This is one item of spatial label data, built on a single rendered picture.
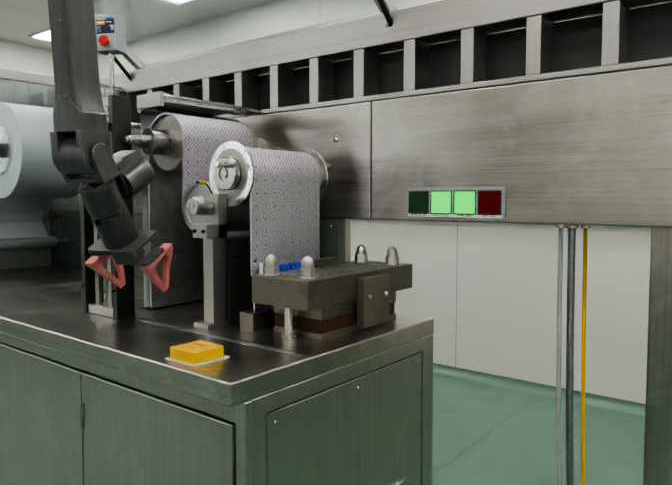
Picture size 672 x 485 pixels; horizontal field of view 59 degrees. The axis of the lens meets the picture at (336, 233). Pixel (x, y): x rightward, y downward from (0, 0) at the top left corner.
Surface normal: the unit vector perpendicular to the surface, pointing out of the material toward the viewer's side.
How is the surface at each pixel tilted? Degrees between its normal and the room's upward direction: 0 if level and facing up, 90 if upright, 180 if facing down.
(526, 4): 90
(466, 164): 90
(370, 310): 90
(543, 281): 90
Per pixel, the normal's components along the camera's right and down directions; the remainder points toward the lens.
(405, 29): -0.62, 0.04
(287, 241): 0.78, 0.04
